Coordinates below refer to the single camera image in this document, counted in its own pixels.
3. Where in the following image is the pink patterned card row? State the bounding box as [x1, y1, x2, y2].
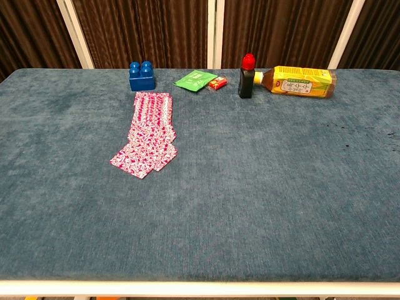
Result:
[126, 91, 178, 173]

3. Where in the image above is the blue toy building block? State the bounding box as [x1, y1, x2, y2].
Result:
[129, 60, 157, 92]

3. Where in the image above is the dark sauce bottle red cap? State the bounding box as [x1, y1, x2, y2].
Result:
[239, 53, 258, 99]

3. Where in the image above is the small red candy packet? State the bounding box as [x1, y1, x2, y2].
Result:
[206, 76, 229, 91]

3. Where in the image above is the tea bottle yellow label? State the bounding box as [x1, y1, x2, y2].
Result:
[253, 65, 339, 100]

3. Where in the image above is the white partition frame post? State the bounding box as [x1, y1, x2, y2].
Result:
[207, 0, 225, 69]
[327, 0, 366, 69]
[56, 0, 95, 69]

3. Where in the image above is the single pink patterned playing card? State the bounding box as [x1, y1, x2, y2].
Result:
[109, 143, 151, 181]

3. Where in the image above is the green foil packet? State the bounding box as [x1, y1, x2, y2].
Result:
[172, 69, 219, 93]

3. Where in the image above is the white table frame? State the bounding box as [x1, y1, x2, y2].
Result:
[0, 279, 400, 298]

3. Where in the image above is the blue velvet table cloth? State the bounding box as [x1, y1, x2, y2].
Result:
[0, 67, 400, 283]

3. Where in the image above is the dark brown curtain panel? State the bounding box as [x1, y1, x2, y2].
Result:
[0, 0, 83, 83]
[72, 0, 209, 69]
[339, 0, 400, 70]
[221, 0, 354, 69]

